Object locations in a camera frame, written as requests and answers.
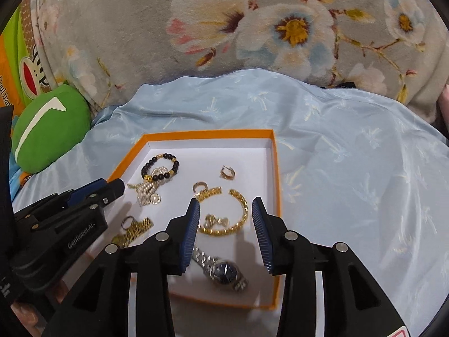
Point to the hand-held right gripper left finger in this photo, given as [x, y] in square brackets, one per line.
[189, 233]

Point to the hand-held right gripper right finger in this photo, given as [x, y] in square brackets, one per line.
[261, 233]

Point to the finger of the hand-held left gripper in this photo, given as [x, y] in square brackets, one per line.
[86, 190]
[112, 189]

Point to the gold charm earring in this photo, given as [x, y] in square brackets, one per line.
[215, 221]

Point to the gold disc earring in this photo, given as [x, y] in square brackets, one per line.
[154, 199]

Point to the silver wristwatch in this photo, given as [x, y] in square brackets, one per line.
[221, 268]

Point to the gold wristwatch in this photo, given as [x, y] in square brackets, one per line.
[135, 231]

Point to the orange cardboard box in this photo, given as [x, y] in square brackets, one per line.
[242, 168]

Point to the green pillow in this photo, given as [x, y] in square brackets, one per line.
[49, 130]

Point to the light blue palm-print cloth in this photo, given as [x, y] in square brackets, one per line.
[350, 168]

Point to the orange cartoon printed cloth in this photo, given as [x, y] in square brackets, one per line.
[24, 63]

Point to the grey floral blanket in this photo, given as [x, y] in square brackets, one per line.
[245, 24]

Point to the pink printed pillow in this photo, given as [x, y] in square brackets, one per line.
[444, 98]

